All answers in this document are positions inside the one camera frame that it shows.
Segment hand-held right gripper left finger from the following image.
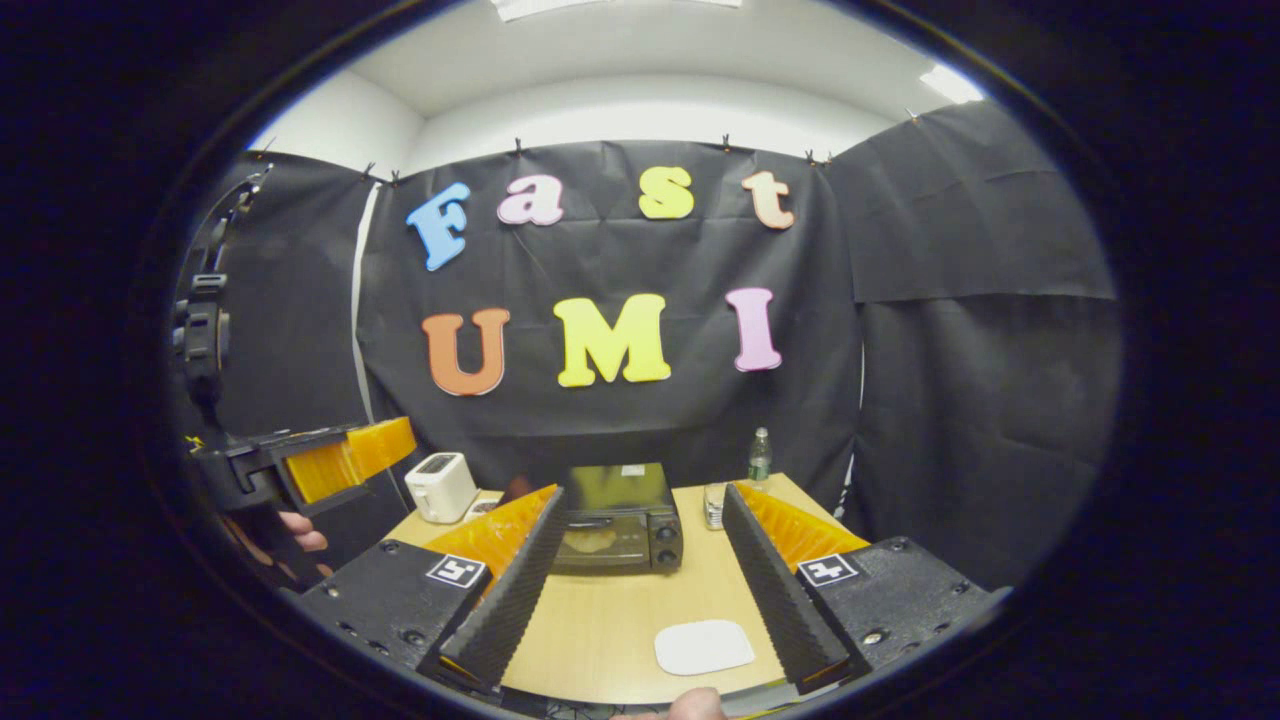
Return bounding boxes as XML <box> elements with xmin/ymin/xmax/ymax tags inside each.
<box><xmin>295</xmin><ymin>485</ymin><xmax>568</xmax><ymax>691</ymax></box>

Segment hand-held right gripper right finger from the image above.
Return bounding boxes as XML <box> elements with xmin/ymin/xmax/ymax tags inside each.
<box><xmin>722</xmin><ymin>483</ymin><xmax>1001</xmax><ymax>696</ymax></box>

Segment black electric oven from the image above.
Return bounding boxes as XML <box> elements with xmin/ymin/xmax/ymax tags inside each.
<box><xmin>550</xmin><ymin>462</ymin><xmax>685</xmax><ymax>575</ymax></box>

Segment white toaster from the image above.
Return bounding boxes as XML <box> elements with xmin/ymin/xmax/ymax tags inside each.
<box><xmin>405</xmin><ymin>452</ymin><xmax>479</xmax><ymax>524</ymax></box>

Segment white flat plate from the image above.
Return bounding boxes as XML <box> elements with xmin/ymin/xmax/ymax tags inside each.
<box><xmin>655</xmin><ymin>619</ymin><xmax>757</xmax><ymax>677</ymax></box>

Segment black backdrop cloth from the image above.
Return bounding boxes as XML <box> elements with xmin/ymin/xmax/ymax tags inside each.
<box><xmin>170</xmin><ymin>100</ymin><xmax>1121</xmax><ymax>591</ymax></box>

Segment ceiling light panel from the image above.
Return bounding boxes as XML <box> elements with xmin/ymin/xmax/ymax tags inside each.
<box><xmin>490</xmin><ymin>0</ymin><xmax>746</xmax><ymax>23</ymax></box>
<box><xmin>920</xmin><ymin>63</ymin><xmax>987</xmax><ymax>105</ymax></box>

